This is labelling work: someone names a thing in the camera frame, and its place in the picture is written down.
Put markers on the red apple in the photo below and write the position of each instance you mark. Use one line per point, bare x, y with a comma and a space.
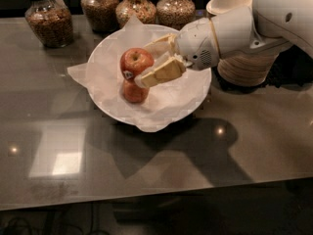
134, 61
133, 93

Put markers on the glass cereal jar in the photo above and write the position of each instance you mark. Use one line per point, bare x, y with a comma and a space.
175, 13
51, 22
144, 10
100, 14

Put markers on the front stack paper bowls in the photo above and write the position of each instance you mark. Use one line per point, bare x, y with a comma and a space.
246, 70

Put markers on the white bowl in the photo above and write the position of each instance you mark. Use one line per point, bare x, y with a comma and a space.
182, 95

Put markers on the leftmost glass cereal jar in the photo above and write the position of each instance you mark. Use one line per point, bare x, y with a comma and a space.
51, 22

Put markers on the white paper liner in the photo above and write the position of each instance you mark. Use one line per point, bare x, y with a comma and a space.
169, 102

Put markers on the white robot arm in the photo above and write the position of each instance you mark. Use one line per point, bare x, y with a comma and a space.
228, 42

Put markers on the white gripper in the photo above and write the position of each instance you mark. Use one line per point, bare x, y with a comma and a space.
196, 44

